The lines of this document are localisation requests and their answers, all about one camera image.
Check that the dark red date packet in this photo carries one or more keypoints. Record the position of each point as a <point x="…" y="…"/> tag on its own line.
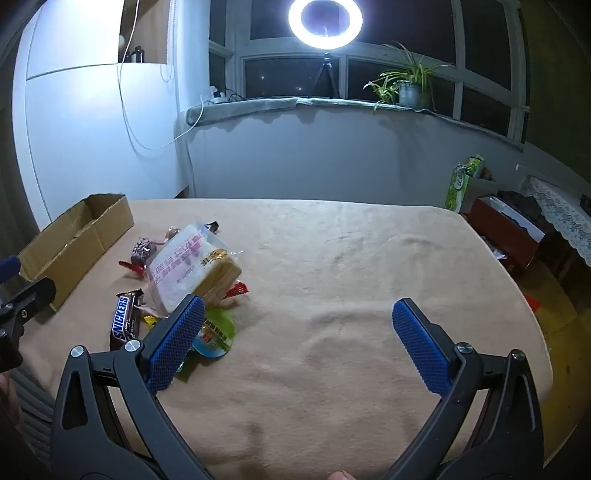
<point x="142" y="251"/>

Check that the red wrapped candy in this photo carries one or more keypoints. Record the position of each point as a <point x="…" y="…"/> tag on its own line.
<point x="235" y="290"/>

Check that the clear bread packet pink print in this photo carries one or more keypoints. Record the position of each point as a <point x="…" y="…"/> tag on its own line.
<point x="184" y="263"/>

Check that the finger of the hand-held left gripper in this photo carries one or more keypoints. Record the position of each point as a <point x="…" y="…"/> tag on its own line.
<point x="30" y="297"/>
<point x="8" y="266"/>

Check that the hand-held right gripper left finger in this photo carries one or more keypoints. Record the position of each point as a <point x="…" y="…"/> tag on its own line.
<point x="178" y="341"/>

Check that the white power strip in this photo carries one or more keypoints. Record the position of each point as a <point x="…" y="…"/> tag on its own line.
<point x="217" y="98"/>

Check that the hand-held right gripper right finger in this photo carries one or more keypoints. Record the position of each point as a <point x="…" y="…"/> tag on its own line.
<point x="422" y="346"/>

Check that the red storage box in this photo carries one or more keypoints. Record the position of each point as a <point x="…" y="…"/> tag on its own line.
<point x="503" y="230"/>

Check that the green drink bottle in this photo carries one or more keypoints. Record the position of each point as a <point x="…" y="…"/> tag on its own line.
<point x="457" y="189"/>

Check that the white wardrobe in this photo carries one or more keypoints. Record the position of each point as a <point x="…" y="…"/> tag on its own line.
<point x="92" y="138"/>

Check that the black bottle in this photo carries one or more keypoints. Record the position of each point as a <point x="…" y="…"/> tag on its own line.
<point x="136" y="54"/>

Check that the brown cardboard box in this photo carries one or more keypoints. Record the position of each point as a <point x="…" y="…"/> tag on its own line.
<point x="60" y="258"/>

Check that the black tripod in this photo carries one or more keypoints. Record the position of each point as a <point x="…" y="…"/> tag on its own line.
<point x="327" y="69"/>

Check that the yellow wrapped candy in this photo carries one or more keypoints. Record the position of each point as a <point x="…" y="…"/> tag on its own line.
<point x="152" y="320"/>

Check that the blue white candy bar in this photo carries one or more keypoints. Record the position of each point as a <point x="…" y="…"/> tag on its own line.
<point x="123" y="321"/>

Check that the person's right hand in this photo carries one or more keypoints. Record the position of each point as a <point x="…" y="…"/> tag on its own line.
<point x="341" y="476"/>

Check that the white lace cloth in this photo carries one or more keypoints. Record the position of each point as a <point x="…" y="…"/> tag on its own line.
<point x="563" y="212"/>

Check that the grey windowsill cloth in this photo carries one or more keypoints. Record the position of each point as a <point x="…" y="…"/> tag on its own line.
<point x="258" y="107"/>

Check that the potted spider plant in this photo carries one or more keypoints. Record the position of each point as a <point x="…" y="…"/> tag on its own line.
<point x="408" y="92"/>

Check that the dark green curtain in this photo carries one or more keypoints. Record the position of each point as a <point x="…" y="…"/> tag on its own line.
<point x="558" y="92"/>

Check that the green snack packet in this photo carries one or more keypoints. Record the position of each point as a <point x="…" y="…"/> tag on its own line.
<point x="217" y="332"/>

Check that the small black wrapped candy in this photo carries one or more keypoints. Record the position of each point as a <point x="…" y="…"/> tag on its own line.
<point x="210" y="226"/>

